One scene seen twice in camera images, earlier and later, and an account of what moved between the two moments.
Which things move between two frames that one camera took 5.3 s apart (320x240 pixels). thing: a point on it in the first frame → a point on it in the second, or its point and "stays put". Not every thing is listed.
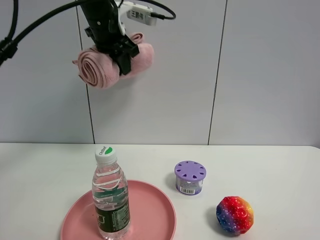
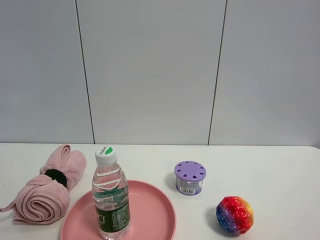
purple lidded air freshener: [189, 176] stays put
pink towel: [101, 69] → [44, 199]
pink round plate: [152, 216] stays put
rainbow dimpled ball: [235, 214] stays put
